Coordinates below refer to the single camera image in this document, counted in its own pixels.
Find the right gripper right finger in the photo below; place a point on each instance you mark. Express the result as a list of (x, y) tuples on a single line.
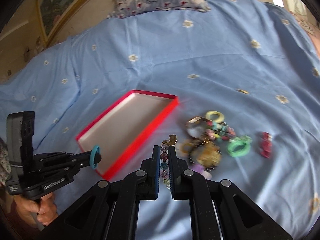
[(176, 169)]

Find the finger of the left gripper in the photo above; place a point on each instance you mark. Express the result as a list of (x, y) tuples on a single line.
[(94, 161), (83, 156)]

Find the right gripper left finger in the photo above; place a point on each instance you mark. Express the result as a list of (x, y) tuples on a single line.
[(150, 186)]

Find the red shallow jewelry box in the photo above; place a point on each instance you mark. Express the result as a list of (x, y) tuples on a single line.
[(121, 130)]

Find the person's left hand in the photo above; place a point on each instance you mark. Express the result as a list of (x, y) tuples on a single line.
[(45, 211)]

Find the yellow translucent claw clip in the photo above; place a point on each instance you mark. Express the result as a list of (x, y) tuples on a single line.
[(205, 153)]

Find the red hair clip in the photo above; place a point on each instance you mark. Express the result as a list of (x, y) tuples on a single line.
[(266, 145)]

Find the blue floral bed sheet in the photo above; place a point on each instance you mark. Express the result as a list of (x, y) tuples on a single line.
[(249, 60)]

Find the framed landscape painting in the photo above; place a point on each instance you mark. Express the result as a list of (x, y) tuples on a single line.
[(53, 14)]

